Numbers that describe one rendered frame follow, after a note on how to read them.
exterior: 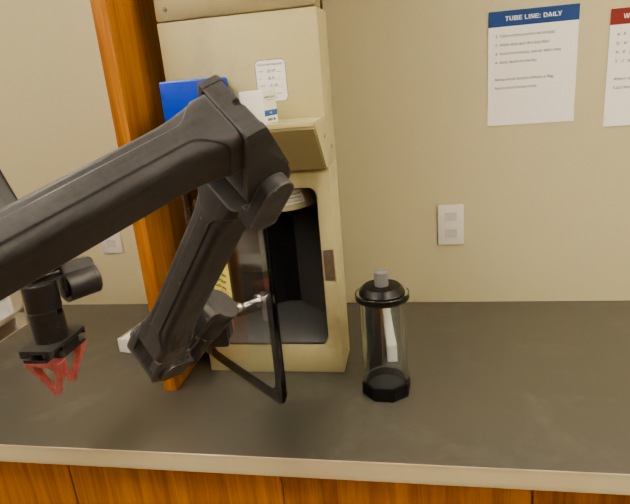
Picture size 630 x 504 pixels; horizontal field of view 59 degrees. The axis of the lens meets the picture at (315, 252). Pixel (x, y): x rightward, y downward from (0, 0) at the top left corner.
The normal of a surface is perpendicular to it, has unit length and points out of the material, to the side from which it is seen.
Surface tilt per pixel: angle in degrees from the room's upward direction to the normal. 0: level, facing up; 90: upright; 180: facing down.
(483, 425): 0
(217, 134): 46
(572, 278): 90
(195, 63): 90
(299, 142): 135
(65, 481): 90
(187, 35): 90
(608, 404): 0
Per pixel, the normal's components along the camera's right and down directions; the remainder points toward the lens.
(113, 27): 0.98, -0.03
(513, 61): -0.18, 0.32
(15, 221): 0.11, -0.46
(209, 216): -0.64, 0.28
